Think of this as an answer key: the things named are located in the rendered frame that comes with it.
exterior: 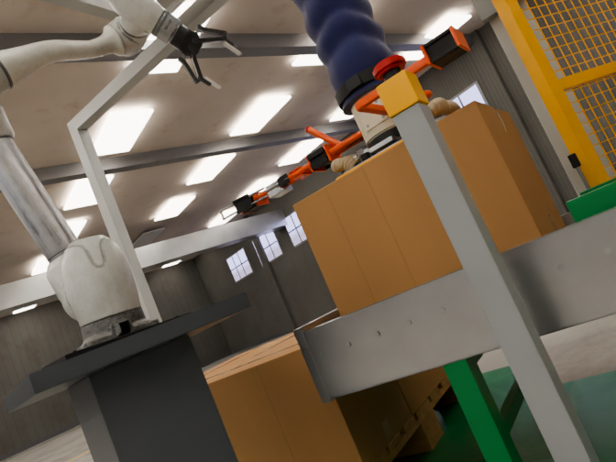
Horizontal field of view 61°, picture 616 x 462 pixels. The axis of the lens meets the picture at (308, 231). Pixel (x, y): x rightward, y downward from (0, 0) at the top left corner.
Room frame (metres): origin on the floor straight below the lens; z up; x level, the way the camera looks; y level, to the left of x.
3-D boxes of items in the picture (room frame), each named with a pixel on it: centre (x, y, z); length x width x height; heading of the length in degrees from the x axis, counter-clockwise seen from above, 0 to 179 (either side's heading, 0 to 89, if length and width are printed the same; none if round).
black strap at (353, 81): (1.56, -0.36, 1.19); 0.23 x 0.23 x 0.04
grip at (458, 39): (1.18, -0.47, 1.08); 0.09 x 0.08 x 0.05; 147
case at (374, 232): (1.56, -0.35, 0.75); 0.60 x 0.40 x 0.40; 58
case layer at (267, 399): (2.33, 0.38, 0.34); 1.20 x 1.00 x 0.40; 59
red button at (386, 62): (1.01, -0.28, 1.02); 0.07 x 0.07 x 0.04
